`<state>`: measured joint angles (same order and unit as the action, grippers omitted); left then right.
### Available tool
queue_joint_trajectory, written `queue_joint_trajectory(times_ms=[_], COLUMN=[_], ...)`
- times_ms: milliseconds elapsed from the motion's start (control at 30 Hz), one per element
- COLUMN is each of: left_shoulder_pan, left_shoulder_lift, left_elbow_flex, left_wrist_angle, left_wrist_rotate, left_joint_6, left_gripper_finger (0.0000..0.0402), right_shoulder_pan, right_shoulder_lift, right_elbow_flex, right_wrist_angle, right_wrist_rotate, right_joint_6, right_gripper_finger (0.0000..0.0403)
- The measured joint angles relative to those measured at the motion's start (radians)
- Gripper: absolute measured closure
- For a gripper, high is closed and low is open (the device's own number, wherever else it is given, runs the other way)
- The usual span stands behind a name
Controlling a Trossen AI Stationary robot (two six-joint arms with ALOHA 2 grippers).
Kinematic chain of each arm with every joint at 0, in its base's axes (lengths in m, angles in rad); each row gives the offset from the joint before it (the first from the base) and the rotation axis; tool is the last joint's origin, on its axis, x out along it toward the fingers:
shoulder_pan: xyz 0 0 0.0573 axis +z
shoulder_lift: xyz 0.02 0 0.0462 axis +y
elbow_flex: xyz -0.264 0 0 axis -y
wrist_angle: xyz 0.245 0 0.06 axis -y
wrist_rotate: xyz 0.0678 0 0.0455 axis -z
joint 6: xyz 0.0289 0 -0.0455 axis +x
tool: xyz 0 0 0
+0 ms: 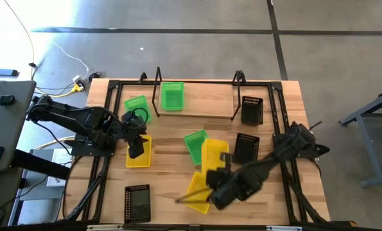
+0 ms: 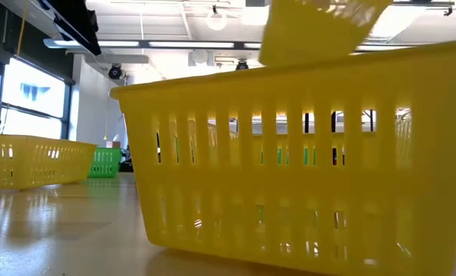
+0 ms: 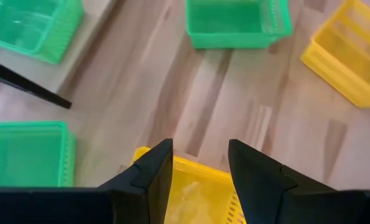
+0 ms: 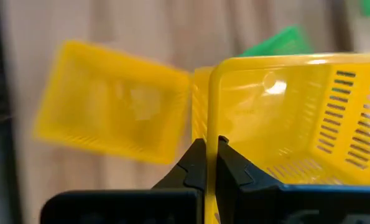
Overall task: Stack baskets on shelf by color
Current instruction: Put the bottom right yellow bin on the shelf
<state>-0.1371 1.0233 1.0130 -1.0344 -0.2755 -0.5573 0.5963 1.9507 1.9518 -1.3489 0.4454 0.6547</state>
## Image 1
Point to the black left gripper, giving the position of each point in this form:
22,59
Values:
134,126

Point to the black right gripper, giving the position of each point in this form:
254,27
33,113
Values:
239,187

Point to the yellow plastic basket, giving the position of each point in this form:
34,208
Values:
144,160
197,183
213,154

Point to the black plastic basket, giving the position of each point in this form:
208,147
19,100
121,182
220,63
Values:
251,110
246,149
139,203

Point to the green plastic basket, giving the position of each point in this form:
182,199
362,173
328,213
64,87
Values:
173,96
136,104
194,144

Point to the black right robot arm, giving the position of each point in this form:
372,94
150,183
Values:
280,150

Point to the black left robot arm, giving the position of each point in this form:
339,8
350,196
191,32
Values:
81,120

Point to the black metal shelf leg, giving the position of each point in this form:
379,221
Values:
236,96

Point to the white control box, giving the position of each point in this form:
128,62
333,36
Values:
60,160

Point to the white power strip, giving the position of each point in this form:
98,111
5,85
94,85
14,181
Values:
78,79

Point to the black desk support beam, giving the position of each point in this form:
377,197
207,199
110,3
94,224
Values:
39,165

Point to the grey desk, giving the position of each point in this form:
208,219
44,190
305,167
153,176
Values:
7,128

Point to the black computer mouse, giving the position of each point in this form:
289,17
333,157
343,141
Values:
6,100

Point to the blue-grey flat bar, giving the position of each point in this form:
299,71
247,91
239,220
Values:
1,72

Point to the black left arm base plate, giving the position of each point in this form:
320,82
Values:
81,149

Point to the black metal frame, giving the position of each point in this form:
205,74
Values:
155,90

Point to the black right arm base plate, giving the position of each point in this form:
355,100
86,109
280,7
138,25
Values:
277,139

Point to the black aluminium table frame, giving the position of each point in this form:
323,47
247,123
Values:
129,82

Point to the black frame corner bracket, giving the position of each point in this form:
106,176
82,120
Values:
113,85
277,86

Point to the black frame clamp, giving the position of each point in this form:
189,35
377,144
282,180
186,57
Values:
142,77

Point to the grey metal table frame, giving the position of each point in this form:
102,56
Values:
366,141

